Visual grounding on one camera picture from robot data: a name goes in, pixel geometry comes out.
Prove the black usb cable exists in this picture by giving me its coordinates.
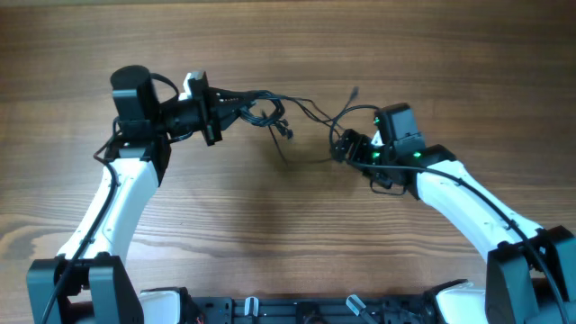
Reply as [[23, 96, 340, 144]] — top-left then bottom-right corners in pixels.
[[215, 85, 361, 167]]

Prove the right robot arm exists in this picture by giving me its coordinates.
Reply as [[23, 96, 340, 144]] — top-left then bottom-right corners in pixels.
[[328, 103, 575, 323]]

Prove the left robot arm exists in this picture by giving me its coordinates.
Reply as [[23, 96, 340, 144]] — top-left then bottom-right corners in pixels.
[[26, 65, 257, 323]]

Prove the right camera black cable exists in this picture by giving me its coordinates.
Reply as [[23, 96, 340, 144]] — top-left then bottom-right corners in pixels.
[[328, 104, 569, 324]]

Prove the camera black cable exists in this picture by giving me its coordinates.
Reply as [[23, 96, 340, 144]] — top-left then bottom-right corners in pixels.
[[328, 104, 569, 324], [39, 130, 122, 324]]

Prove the left camera black cable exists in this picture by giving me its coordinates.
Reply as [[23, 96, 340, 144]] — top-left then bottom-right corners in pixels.
[[39, 130, 122, 324]]

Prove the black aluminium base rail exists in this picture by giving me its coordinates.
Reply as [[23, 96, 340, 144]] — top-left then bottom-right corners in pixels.
[[188, 294, 445, 324]]

